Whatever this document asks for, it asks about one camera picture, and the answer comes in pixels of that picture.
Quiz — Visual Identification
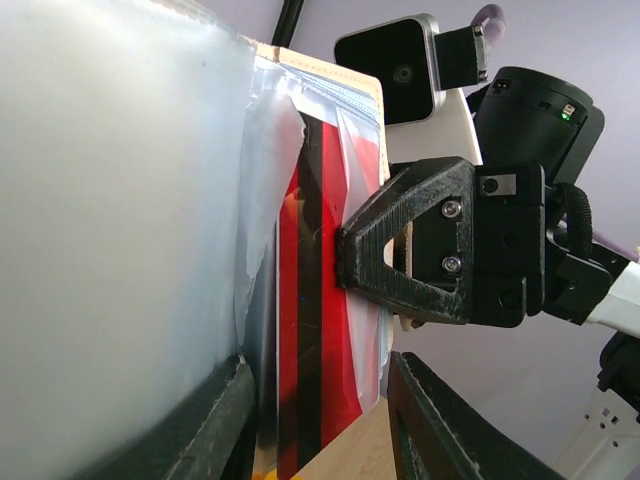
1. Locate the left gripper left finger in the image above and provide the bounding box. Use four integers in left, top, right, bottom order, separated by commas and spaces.
75, 354, 257, 479

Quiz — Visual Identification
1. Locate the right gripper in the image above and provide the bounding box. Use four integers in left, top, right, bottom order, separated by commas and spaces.
336, 157, 613, 328

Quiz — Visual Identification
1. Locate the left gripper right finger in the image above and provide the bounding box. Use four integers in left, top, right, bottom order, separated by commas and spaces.
387, 351, 562, 480

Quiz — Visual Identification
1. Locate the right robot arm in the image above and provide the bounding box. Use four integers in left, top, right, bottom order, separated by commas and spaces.
336, 67, 639, 479

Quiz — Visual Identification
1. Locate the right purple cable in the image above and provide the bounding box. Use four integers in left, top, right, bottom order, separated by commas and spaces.
469, 2, 509, 51

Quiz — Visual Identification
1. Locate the red black striped card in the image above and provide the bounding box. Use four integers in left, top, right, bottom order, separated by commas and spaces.
277, 115, 383, 479

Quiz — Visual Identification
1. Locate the black aluminium frame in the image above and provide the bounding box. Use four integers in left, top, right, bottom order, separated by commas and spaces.
271, 0, 304, 48

